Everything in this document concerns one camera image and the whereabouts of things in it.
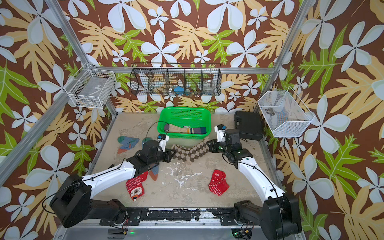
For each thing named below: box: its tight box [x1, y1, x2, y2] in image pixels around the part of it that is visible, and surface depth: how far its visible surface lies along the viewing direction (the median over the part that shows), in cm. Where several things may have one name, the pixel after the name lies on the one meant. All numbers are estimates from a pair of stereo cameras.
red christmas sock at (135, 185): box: [126, 171, 148, 201], surface depth 84 cm
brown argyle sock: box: [171, 138, 209, 162], surface depth 86 cm
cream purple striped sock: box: [164, 123, 207, 134], surface depth 110 cm
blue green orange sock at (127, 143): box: [117, 135, 140, 154], surface depth 101 cm
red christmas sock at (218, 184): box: [208, 169, 230, 197], surface depth 86 cm
